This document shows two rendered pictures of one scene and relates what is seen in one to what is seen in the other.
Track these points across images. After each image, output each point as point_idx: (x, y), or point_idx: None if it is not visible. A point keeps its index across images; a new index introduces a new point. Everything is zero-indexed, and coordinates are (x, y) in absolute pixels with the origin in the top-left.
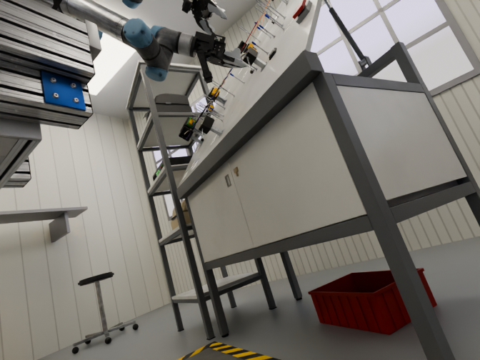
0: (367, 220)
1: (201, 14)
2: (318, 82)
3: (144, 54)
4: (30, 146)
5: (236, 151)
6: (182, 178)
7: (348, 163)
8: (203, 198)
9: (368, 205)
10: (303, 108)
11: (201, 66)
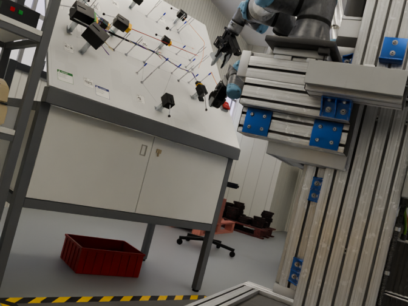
0: (210, 226)
1: (225, 51)
2: (230, 162)
3: None
4: (289, 164)
5: (168, 140)
6: (51, 72)
7: (218, 201)
8: (92, 135)
9: (214, 221)
10: (218, 164)
11: (223, 99)
